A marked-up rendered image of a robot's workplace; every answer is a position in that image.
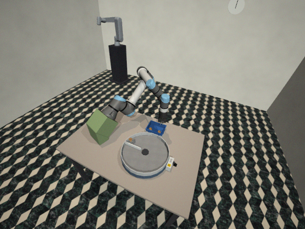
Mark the blue plastic crate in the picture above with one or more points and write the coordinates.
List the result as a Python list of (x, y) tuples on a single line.
[(155, 128)]

